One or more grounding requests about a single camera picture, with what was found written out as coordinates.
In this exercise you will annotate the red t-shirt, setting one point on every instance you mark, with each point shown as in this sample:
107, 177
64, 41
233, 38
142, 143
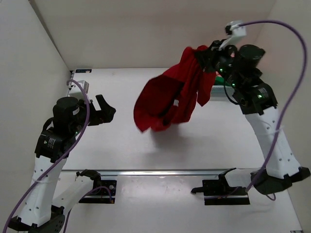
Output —
171, 97

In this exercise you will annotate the white plastic laundry basket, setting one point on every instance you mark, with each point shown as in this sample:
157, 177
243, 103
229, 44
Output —
219, 90

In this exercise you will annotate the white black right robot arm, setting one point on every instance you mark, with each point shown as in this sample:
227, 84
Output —
256, 99

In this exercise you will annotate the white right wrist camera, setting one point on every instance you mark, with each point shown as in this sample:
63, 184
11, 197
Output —
235, 33

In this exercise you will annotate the blue white label sticker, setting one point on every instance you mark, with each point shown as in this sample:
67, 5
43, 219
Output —
83, 70

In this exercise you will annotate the aluminium rail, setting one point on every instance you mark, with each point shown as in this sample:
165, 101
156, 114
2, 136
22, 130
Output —
159, 172

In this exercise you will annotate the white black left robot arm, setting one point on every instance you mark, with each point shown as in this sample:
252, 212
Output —
42, 212

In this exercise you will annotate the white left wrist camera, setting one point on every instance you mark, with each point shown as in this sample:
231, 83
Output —
75, 91

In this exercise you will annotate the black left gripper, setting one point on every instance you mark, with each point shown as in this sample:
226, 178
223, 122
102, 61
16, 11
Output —
107, 110

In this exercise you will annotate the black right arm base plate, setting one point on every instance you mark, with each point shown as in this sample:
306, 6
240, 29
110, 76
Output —
217, 193

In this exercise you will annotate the green t-shirt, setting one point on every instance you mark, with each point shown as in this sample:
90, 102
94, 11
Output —
220, 83

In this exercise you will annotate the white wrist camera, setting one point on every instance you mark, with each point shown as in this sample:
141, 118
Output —
235, 33
75, 91

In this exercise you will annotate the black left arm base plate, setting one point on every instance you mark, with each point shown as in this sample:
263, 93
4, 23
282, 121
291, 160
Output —
104, 192

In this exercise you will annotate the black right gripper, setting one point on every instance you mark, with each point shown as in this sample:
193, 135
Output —
206, 56

